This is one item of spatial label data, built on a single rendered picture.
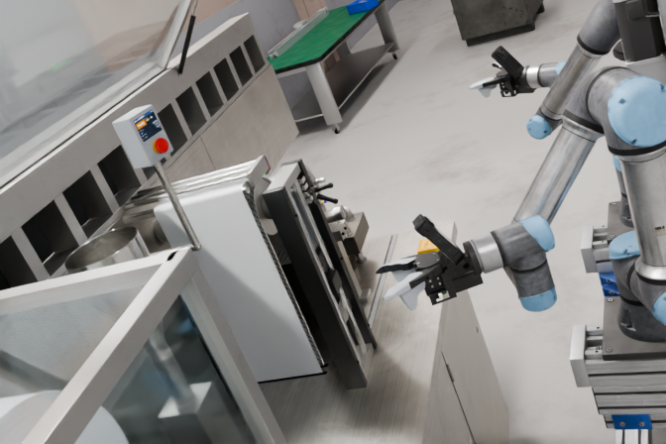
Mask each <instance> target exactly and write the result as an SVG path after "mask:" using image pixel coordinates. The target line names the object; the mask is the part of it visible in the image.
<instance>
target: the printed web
mask: <svg viewBox="0 0 666 444"><path fill-rule="evenodd" d="M276 176H277V175H272V176H268V177H266V176H263V177H262V178H263V179H265V180H266V181H267V182H268V183H269V184H271V183H272V182H273V180H274V179H275V177H276ZM244 185H248V186H249V187H250V193H248V194H244V196H245V198H246V201H247V203H248V205H249V207H250V210H251V212H252V214H253V216H254V219H255V221H256V223H257V225H258V227H259V230H260V232H261V234H262V236H263V239H264V241H265V243H266V245H267V248H268V250H269V252H270V254H271V256H272V259H273V261H274V263H275V265H276V268H277V271H278V273H279V276H280V278H281V280H282V282H283V284H284V287H285V289H286V291H287V293H288V296H289V298H290V300H291V302H292V305H293V307H294V309H295V311H296V313H297V316H298V318H299V320H300V322H301V325H302V327H303V329H304V331H305V334H306V336H307V338H308V340H309V342H310V345H311V347H312V349H313V351H314V354H315V356H316V358H317V360H318V363H319V365H320V366H323V365H324V362H323V360H322V357H321V355H320V353H319V351H318V348H317V346H316V344H315V342H314V339H313V337H312V335H311V333H310V330H309V328H308V326H307V324H306V321H305V319H304V317H303V315H302V312H301V310H300V308H299V306H298V304H297V301H296V299H295V297H294V295H293V292H292V290H291V288H290V286H289V283H288V281H287V279H286V277H285V274H284V272H283V270H282V268H281V265H286V264H291V261H290V258H289V256H288V254H287V252H286V249H285V247H284V245H283V242H282V240H281V238H280V236H279V233H278V232H276V233H275V234H274V235H270V236H268V235H267V233H266V230H265V228H264V226H263V224H262V221H261V219H260V217H259V214H258V210H257V206H256V198H255V191H256V187H255V186H254V187H251V185H250V182H249V180H248V179H247V181H246V182H245V183H244V184H243V186H244Z"/></svg>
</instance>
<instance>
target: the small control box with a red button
mask: <svg viewBox="0 0 666 444"><path fill-rule="evenodd" d="M112 125H113V127H114V129H115V131H116V133H117V135H118V137H119V139H120V141H121V143H122V145H123V147H124V149H125V150H126V152H127V154H128V156H129V158H130V160H131V162H132V164H133V166H134V168H141V167H152V166H153V165H154V164H156V163H157V162H158V161H160V160H161V159H163V158H164V157H165V156H167V155H168V154H169V153H171V152H172V151H173V147H172V145H171V143H170V141H169V139H168V137H167V134H166V132H165V130H164V127H163V125H162V123H161V121H160V119H159V117H158V115H157V113H156V111H155V109H154V107H153V105H147V106H143V107H139V108H135V109H133V110H132V111H130V112H128V113H127V114H125V115H124V116H122V117H120V118H119V119H117V120H115V121H114V122H113V123H112Z"/></svg>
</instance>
